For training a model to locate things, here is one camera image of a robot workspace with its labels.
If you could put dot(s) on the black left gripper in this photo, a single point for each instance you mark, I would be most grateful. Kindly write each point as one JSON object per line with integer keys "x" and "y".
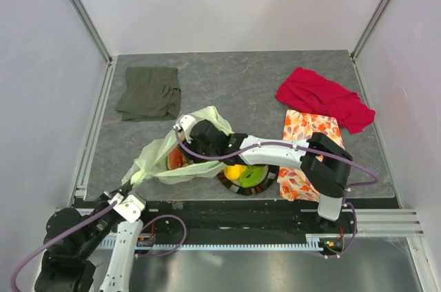
{"x": 125, "y": 189}

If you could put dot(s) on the pale green plastic bag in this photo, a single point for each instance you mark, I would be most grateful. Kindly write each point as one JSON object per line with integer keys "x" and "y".
{"x": 152, "y": 161}

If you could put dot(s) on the yellow fake pear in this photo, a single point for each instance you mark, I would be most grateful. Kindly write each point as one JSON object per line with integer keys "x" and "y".
{"x": 233, "y": 172}

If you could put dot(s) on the green fake starfruit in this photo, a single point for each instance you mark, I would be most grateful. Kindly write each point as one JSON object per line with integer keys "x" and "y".
{"x": 253, "y": 176}

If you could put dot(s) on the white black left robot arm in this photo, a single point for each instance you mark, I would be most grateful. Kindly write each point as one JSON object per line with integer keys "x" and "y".
{"x": 71, "y": 238}

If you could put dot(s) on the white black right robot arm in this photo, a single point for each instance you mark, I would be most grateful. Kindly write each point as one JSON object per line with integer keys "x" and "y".
{"x": 325, "y": 164}

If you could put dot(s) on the fake watermelon slice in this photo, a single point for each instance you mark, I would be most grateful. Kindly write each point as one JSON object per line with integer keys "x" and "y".
{"x": 175, "y": 159}

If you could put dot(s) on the brown fake walnuts cluster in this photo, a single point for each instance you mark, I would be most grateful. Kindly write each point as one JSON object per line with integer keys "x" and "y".
{"x": 186, "y": 162}

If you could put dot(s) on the dark olive cloth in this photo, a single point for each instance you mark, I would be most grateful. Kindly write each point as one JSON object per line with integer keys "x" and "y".
{"x": 152, "y": 94}

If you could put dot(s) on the cream plate with dark rim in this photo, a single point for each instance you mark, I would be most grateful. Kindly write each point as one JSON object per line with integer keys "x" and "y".
{"x": 234, "y": 186}

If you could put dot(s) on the orange floral cloth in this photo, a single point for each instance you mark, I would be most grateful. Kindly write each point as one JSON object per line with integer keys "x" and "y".
{"x": 294, "y": 184}

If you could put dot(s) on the red cloth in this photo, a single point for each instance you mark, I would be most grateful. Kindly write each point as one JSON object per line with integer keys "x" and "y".
{"x": 308, "y": 92}

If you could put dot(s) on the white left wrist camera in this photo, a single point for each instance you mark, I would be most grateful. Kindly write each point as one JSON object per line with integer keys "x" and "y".
{"x": 128, "y": 207}

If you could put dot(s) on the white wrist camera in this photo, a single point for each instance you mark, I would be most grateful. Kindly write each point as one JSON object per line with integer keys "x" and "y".
{"x": 183, "y": 126}
{"x": 128, "y": 207}

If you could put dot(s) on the grey slotted cable duct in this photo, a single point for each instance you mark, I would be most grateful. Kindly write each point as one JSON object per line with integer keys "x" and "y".
{"x": 311, "y": 244}

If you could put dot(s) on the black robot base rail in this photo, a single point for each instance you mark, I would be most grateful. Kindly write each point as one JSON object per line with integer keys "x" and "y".
{"x": 241, "y": 221}

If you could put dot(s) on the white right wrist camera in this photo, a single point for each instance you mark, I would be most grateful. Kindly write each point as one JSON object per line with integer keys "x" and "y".
{"x": 183, "y": 126}

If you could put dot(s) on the left aluminium frame post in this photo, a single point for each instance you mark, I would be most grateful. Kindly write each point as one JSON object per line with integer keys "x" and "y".
{"x": 90, "y": 28}

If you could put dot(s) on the aluminium frame post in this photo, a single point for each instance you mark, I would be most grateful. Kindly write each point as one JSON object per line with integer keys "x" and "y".
{"x": 369, "y": 28}
{"x": 90, "y": 28}

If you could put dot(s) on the right aluminium frame post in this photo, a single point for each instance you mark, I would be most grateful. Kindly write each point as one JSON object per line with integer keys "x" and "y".
{"x": 369, "y": 28}

